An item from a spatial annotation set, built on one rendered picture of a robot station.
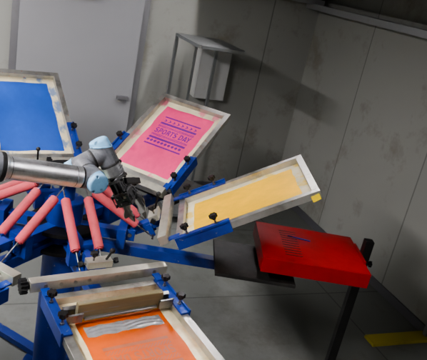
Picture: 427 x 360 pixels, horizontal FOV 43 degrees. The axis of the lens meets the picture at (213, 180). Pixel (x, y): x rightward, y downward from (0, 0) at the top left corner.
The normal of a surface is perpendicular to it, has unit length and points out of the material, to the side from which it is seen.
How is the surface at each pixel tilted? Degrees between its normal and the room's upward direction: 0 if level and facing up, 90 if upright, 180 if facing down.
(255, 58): 90
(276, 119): 90
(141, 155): 32
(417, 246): 90
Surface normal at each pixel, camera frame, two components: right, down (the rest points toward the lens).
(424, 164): -0.92, -0.05
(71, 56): 0.33, 0.39
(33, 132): 0.43, -0.57
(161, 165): -0.09, -0.66
